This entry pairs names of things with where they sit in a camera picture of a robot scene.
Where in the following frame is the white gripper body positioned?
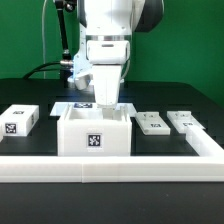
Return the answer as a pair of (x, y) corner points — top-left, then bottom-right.
(87, 40), (130, 108)

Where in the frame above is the white cabinet body box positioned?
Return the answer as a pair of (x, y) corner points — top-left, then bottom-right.
(57, 105), (132, 156)

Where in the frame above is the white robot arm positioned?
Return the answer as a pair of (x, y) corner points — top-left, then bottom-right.
(72, 0), (164, 109)

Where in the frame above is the white cabinet top block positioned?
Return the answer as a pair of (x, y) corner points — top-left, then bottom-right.
(0, 104), (39, 136)

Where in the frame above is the white base tag plate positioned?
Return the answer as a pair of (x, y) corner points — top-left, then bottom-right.
(50, 102), (136, 117)

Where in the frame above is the white L-shaped fence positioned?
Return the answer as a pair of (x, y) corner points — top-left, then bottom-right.
(0, 126), (224, 183)

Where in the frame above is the black cable bundle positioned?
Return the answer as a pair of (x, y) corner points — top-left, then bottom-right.
(22, 60), (74, 80)

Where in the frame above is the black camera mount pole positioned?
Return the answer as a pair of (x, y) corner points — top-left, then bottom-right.
(54, 0), (77, 60)

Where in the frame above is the grey hanging cable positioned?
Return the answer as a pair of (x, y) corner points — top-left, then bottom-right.
(41, 0), (49, 80)

